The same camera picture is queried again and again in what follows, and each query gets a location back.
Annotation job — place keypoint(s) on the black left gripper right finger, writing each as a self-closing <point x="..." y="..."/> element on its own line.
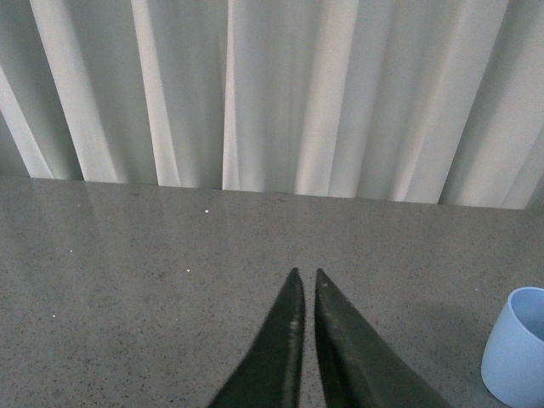
<point x="357" y="367"/>

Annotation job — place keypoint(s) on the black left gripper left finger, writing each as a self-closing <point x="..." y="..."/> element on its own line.
<point x="270" y="373"/>

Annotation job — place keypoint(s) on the blue cup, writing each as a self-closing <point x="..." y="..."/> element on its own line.
<point x="512" y="363"/>

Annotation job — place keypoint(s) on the white curtain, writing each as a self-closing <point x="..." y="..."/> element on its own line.
<point x="421" y="101"/>

